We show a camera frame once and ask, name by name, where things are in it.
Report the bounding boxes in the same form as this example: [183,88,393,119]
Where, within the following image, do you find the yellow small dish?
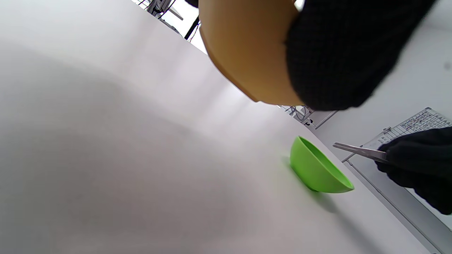
[198,0,306,106]

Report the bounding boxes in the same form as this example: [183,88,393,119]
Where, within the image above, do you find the person's left hand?
[285,0,436,111]

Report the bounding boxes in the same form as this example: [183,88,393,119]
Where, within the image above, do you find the person's right hand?
[375,127,452,216]

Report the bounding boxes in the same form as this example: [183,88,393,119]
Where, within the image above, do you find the white printed sheet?
[360,107,452,150]

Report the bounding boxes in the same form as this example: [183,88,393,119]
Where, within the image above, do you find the green small dish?
[290,136,355,194]

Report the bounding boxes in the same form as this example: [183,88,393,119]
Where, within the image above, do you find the silver metal tweezers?
[333,142,389,163]

